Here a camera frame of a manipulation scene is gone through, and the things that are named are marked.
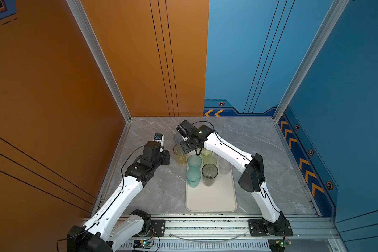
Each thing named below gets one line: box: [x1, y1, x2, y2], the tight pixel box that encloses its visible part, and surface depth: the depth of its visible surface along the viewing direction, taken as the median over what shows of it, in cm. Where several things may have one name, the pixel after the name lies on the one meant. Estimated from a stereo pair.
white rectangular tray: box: [185, 164, 238, 213], surface depth 83 cm
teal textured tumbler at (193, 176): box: [185, 166, 202, 188], surface depth 85 cm
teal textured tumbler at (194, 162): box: [187, 154, 203, 172], surface depth 88 cm
